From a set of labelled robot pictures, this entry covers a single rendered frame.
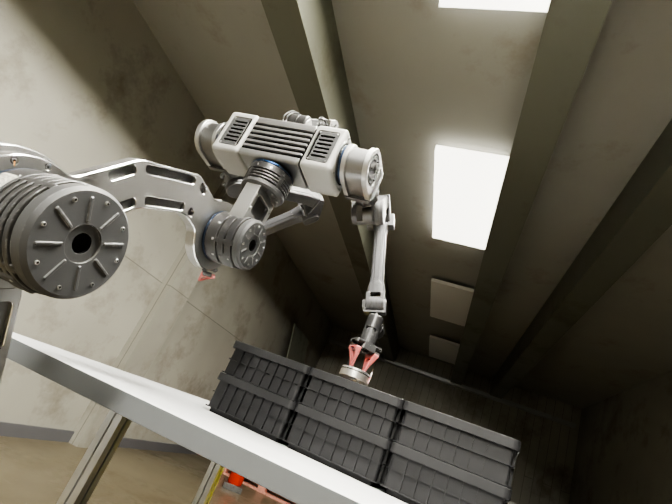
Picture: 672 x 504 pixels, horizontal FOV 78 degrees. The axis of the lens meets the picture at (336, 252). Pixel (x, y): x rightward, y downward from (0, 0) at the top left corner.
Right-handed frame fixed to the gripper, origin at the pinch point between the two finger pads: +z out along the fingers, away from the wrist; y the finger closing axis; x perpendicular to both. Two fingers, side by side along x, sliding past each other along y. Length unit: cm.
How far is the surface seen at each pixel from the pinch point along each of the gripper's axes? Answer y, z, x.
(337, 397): 9.9, 13.2, 16.4
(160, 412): 54, 32, 44
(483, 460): -20, 15, 45
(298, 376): 20.3, 11.5, 6.7
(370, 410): 2.2, 13.3, 23.6
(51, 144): 178, -65, -141
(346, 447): 4.3, 24.5, 21.3
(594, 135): -88, -178, -2
